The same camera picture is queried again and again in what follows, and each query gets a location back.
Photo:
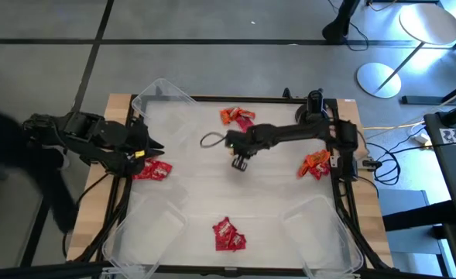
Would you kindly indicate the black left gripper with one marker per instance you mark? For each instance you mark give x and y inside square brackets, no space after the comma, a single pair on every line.
[136,135]

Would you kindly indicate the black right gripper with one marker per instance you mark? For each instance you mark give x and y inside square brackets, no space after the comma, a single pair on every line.
[243,142]

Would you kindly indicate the orange Reese's candy pack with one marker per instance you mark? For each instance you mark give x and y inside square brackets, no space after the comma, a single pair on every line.
[225,117]
[303,169]
[248,114]
[317,157]
[236,113]

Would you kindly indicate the clear plastic bin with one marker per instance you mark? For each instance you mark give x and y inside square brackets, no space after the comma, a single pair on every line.
[162,97]
[146,232]
[320,236]

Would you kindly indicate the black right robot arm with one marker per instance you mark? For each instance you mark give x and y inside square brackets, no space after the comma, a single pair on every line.
[289,133]

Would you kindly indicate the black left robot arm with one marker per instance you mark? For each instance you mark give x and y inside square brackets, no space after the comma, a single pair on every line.
[92,131]

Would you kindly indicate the black round-base stand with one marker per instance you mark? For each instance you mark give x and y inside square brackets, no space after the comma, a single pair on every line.
[310,120]

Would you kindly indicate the person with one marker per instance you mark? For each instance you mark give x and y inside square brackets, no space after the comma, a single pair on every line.
[3,147]

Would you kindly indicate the white power adapter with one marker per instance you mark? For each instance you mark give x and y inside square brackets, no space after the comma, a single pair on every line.
[422,139]

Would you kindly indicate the black desk leg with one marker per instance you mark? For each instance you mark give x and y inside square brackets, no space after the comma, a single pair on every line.
[425,100]

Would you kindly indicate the black aluminium table frame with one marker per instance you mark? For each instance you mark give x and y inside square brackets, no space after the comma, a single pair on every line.
[251,98]

